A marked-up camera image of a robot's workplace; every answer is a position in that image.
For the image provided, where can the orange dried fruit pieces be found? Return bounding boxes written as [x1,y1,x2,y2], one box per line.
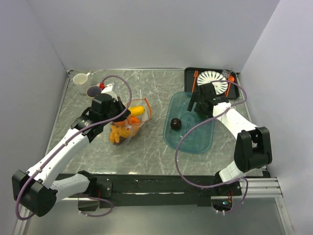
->
[109,125,130,143]

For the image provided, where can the clear zip top bag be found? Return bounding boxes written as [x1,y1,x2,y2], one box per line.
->
[109,98,152,145]

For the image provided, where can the yellow corn cob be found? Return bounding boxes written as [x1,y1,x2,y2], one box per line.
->
[129,106,145,117]

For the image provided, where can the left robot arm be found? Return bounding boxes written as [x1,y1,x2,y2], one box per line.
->
[12,93,131,220]

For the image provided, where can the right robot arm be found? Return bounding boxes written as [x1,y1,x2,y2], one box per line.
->
[187,81,272,195]

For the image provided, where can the teal transparent food tray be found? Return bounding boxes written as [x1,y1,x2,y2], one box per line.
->
[163,91,216,154]

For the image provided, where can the beige mug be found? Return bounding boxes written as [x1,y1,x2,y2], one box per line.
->
[86,85,102,99]

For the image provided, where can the white striped plate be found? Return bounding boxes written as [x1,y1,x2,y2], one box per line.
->
[197,70,228,95]

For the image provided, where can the orange plastic fork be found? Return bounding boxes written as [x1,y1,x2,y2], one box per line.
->
[192,70,199,93]

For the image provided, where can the black serving tray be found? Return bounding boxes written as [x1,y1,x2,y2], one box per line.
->
[184,67,240,100]

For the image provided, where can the orange plastic spoon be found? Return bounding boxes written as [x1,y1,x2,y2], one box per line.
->
[225,75,235,98]

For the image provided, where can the white mug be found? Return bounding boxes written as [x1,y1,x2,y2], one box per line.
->
[73,72,91,94]

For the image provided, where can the clear drinking glass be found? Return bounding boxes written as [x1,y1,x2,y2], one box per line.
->
[222,65,233,80]

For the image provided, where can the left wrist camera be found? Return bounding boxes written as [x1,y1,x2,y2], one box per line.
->
[101,83,118,97]

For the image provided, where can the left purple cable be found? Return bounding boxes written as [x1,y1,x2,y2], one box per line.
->
[15,75,133,220]

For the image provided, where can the black base frame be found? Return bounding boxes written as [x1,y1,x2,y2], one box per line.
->
[84,174,242,207]

